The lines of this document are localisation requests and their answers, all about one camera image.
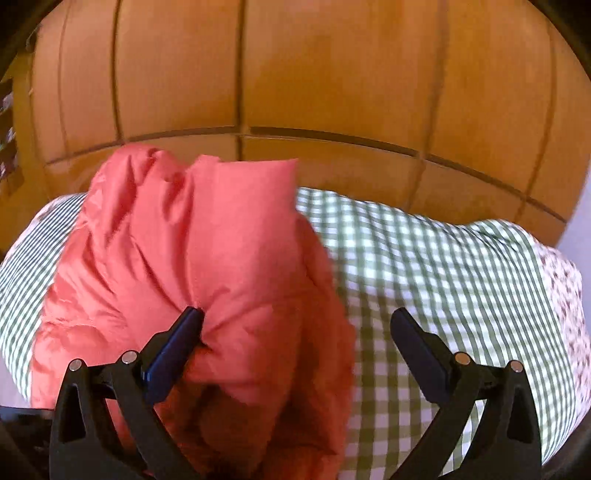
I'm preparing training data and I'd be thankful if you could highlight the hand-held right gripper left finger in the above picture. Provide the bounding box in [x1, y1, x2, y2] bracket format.
[48, 307, 206, 480]

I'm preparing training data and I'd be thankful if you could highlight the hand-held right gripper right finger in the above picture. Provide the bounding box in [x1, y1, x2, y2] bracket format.
[390, 308, 543, 480]

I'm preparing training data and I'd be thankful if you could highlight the red puffer jacket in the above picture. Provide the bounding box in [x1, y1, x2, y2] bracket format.
[30, 143, 357, 480]

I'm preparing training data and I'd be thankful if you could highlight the green checked blanket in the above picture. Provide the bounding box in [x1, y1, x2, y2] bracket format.
[0, 187, 591, 480]

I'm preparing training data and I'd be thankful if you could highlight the wooden wardrobe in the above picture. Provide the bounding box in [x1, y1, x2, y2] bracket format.
[9, 0, 591, 250]

